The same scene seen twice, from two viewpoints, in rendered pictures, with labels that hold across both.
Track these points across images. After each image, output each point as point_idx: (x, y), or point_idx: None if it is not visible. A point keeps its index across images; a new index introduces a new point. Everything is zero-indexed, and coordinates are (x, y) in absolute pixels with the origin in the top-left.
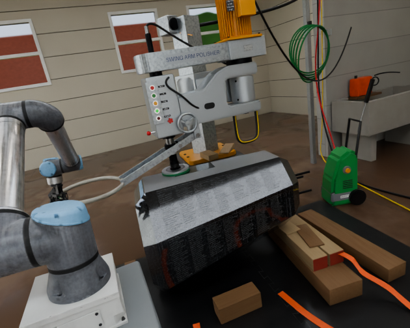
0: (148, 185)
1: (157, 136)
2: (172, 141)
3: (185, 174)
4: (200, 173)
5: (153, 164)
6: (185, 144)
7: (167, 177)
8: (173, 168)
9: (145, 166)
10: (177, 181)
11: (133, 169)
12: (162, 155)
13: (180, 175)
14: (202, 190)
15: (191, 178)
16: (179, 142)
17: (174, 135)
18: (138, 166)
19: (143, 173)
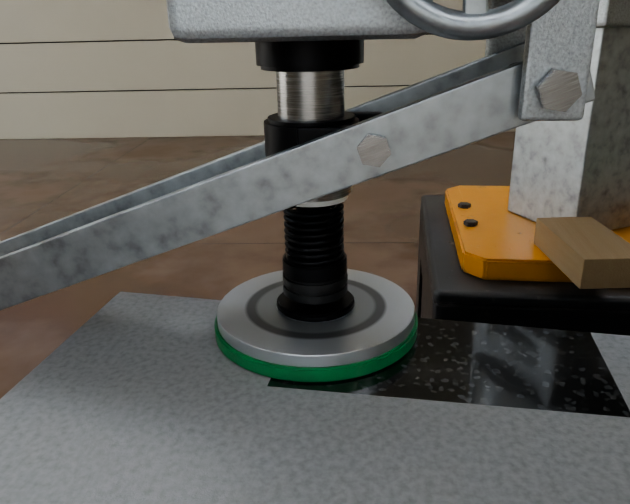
0: (41, 391)
1: (168, 21)
2: (320, 102)
3: (349, 401)
4: (474, 452)
5: (133, 248)
6: (419, 148)
7: (213, 373)
8: (293, 309)
9: (75, 242)
10: (229, 465)
11: (52, 234)
12: (211, 198)
13: (310, 389)
14: None
15: (358, 498)
16: (377, 120)
17: (344, 54)
18: (86, 222)
19: (59, 288)
